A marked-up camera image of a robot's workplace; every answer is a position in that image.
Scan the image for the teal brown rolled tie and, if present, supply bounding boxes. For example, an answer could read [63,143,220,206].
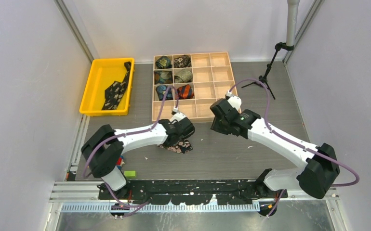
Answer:
[154,71,173,85]

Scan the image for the olive paisley rolled tie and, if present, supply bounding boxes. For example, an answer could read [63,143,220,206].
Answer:
[174,69,193,83]

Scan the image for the dark green rolled tie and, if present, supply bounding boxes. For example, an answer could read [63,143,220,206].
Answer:
[155,55,172,69]

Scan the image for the dark brown floral rolled tie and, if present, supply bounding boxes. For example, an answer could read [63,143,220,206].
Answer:
[173,54,192,68]

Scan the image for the aluminium rail frame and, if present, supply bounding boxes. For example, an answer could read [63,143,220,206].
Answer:
[46,180,339,214]

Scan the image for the wooden compartment tray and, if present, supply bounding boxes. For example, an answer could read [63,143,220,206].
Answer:
[151,52,238,123]

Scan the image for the pink floral black tie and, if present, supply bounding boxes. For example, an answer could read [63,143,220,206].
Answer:
[157,139,193,154]

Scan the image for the yellow plastic bin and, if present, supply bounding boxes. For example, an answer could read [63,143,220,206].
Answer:
[79,57,135,116]

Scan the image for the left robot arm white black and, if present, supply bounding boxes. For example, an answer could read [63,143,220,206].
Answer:
[80,112,195,199]

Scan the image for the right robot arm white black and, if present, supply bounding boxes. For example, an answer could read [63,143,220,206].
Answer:
[210,96,340,199]

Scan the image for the green block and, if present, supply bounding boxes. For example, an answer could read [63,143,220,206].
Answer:
[123,170,137,178]

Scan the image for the red toy truck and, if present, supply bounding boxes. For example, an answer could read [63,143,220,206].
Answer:
[116,155,125,170]

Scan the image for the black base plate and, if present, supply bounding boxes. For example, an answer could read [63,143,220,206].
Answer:
[97,180,288,205]

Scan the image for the orange navy striped rolled tie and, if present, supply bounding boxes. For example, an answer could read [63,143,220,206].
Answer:
[176,84,195,100]

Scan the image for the grey vertical pole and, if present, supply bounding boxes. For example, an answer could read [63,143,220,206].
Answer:
[286,0,300,47]

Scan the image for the black patterned tie in bin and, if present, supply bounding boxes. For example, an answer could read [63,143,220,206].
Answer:
[102,62,132,110]

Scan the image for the blue paisley rolled tie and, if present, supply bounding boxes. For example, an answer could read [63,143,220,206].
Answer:
[155,85,173,101]

